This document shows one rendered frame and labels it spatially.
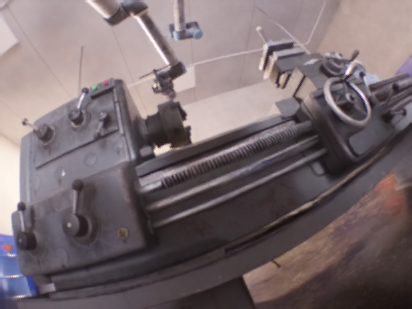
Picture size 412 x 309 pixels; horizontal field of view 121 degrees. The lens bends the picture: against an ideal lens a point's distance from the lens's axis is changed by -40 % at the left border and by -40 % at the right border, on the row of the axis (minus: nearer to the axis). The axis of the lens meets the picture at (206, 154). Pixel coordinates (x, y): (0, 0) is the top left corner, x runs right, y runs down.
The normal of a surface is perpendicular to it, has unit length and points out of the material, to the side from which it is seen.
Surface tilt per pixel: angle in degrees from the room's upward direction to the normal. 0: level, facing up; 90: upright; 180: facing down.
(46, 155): 90
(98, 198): 90
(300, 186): 90
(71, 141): 90
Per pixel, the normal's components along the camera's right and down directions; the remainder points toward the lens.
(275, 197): 0.00, -0.38
